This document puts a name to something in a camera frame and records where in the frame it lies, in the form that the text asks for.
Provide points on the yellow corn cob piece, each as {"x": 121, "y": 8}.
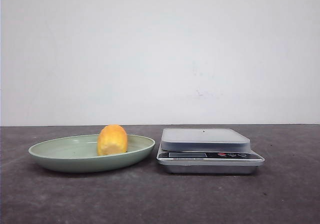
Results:
{"x": 112, "y": 139}

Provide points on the silver digital kitchen scale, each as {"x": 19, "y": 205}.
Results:
{"x": 207, "y": 151}

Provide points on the green oval plate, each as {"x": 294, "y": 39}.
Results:
{"x": 78, "y": 154}

